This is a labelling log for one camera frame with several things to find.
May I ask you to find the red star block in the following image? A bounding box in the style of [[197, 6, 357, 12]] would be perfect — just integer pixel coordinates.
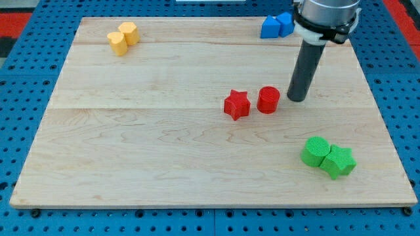
[[224, 90, 251, 121]]

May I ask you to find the light wooden board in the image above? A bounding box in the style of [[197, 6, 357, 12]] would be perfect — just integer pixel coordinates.
[[10, 17, 417, 209]]

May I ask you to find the red cylinder block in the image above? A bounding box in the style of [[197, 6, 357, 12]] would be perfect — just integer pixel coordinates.
[[257, 86, 280, 114]]

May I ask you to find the blue triangle block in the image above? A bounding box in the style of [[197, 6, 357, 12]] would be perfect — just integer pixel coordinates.
[[260, 15, 281, 39]]

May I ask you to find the green cylinder block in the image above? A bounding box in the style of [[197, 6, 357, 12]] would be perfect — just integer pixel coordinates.
[[301, 136, 331, 167]]

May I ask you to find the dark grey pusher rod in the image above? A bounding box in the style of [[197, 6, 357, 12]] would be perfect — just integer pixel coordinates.
[[287, 41, 325, 102]]

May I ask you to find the yellow hexagon block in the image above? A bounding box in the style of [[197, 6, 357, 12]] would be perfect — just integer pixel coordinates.
[[118, 22, 140, 46]]

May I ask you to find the blue cube block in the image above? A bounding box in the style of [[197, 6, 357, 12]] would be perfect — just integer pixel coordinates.
[[276, 12, 294, 37]]

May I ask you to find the yellow heart block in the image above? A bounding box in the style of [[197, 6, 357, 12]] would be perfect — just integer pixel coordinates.
[[107, 31, 128, 56]]

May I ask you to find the green star block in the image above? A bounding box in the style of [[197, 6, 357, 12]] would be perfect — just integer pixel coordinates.
[[320, 144, 357, 180]]

